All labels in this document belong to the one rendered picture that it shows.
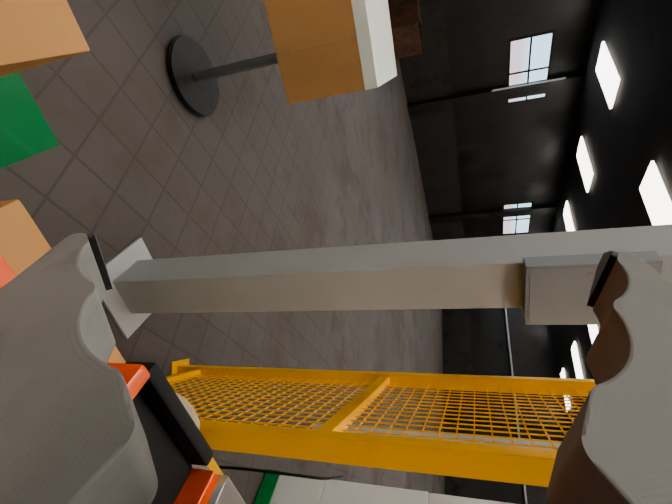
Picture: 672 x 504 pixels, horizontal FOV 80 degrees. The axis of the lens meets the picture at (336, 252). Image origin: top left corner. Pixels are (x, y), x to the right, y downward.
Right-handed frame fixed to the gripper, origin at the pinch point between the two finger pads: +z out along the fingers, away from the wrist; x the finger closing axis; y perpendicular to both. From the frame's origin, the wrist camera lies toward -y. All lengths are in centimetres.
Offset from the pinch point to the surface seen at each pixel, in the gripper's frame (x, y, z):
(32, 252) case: -29.0, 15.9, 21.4
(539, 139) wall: 530, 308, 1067
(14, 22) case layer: -63, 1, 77
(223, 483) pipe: -10.4, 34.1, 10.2
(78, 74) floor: -98, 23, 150
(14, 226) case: -29.7, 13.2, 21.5
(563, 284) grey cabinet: 59, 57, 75
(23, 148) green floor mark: -102, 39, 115
